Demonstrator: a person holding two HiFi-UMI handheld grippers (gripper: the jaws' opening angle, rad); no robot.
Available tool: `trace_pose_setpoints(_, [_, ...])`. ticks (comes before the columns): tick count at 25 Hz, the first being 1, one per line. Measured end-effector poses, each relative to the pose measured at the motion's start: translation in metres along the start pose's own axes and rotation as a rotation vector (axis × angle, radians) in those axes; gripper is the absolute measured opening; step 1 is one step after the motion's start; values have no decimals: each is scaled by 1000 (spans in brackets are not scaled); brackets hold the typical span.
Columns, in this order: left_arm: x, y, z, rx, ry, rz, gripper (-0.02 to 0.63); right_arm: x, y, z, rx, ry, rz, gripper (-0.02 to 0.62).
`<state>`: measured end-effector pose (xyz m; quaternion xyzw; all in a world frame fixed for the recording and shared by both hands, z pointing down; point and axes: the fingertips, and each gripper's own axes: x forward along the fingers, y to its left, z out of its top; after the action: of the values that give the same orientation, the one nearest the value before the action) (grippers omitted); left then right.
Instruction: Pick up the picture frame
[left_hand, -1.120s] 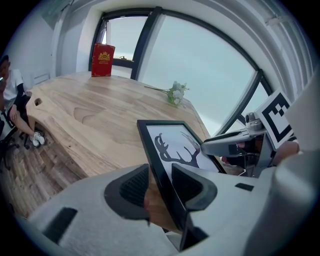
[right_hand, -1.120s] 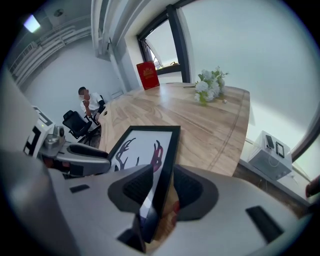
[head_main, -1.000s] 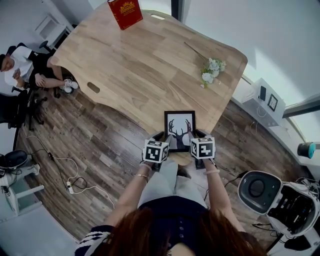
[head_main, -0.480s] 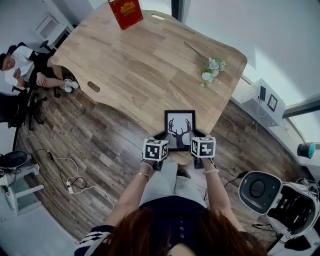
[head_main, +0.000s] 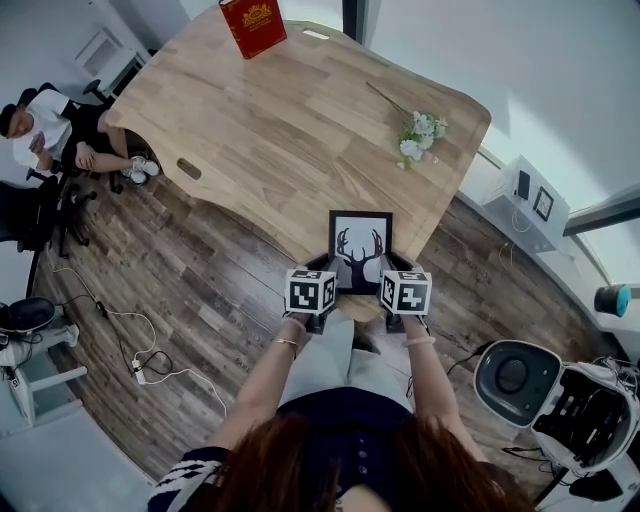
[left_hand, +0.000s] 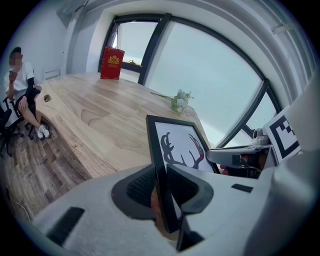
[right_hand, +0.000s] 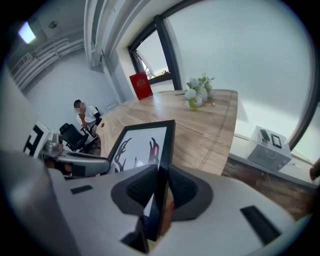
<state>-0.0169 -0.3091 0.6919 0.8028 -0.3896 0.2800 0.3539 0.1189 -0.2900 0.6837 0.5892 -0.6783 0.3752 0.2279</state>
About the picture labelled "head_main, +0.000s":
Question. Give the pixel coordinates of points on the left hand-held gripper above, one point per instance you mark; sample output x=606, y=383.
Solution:
x=305, y=295

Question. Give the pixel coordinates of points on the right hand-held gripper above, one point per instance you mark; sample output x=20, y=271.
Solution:
x=407, y=295

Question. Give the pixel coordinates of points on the black picture frame deer print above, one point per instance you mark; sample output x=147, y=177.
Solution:
x=360, y=227

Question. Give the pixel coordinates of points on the person's left forearm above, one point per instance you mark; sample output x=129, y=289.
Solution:
x=265, y=375

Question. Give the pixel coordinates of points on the person's right forearm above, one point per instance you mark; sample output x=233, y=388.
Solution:
x=432, y=385

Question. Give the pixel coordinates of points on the small black framed picture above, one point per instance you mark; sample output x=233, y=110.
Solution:
x=543, y=203

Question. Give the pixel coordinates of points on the person's light grey trousers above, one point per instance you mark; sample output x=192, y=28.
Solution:
x=325, y=360

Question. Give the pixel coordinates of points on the white flower bouquet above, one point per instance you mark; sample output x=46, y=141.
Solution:
x=419, y=132

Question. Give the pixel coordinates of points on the person's dark top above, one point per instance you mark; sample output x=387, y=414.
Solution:
x=345, y=415

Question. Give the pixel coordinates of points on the white box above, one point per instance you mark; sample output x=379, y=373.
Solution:
x=520, y=220

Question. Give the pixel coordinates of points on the black phone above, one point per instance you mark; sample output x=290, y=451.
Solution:
x=523, y=184

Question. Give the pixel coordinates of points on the white open equipment case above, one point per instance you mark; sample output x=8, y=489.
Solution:
x=550, y=395

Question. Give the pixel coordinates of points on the white power strip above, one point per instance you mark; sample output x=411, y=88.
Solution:
x=139, y=372

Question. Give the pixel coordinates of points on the teal and black roll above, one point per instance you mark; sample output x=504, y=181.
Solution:
x=612, y=300

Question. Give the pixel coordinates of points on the person's striped sleeve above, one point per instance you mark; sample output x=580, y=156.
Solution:
x=187, y=475

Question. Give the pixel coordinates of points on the red book gold print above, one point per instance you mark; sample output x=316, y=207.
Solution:
x=255, y=25

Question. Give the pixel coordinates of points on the black office chair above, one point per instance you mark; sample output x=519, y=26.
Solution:
x=75, y=145
x=27, y=215

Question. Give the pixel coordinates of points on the white shelf trolley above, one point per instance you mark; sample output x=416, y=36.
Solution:
x=107, y=57

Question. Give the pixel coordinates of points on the white stand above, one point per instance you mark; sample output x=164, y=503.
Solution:
x=35, y=370

